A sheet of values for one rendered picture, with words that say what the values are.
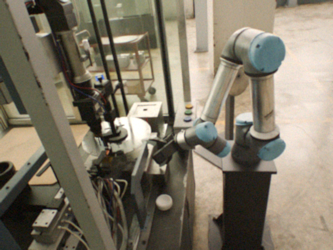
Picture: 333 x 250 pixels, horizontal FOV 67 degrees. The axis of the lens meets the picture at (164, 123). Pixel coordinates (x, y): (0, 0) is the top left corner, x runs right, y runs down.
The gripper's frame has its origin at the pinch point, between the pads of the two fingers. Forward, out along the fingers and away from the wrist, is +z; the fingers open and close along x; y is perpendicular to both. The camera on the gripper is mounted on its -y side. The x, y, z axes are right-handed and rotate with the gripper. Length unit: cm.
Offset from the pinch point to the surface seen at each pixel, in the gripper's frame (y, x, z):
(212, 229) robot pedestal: 35, -82, 33
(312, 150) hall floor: 154, -109, -12
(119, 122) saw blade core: 10.2, 18.5, 17.0
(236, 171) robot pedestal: 19.5, -30.5, -21.8
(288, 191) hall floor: 93, -104, -1
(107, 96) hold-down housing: -6.7, 31.6, -7.9
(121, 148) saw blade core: -7.3, 10.1, 4.5
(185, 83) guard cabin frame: 53, 15, -2
